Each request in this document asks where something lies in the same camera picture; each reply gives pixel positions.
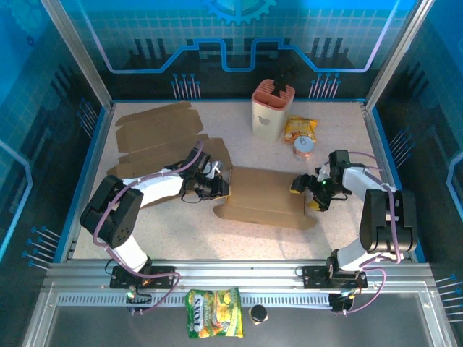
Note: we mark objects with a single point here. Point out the green Fox's candy bag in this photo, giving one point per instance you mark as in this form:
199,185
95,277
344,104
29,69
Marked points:
213,314

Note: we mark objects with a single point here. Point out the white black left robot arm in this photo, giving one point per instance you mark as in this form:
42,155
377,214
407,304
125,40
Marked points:
159,186

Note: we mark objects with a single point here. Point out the pink tin can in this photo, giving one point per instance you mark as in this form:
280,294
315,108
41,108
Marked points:
303,148

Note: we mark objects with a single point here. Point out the cream knife block pink top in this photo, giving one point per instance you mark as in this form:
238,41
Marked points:
267,119

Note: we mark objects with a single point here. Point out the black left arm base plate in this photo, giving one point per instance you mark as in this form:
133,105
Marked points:
166,270

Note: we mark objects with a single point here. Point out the aluminium frame post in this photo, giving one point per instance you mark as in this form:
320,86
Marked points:
396,54
80,54

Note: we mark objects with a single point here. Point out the yellow snack bag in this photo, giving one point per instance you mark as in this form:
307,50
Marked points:
300,128

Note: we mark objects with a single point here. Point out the aluminium mounting rail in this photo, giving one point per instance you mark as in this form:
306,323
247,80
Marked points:
235,271

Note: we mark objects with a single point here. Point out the black controller board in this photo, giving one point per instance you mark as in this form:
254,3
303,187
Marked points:
141,297
340,301

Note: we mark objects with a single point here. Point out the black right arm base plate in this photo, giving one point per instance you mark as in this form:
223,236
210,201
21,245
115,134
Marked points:
314,276

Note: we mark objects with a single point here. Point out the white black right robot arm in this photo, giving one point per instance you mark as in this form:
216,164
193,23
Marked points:
356,180

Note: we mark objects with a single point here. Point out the blue table side panel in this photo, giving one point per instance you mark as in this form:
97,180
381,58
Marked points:
98,126
381,126

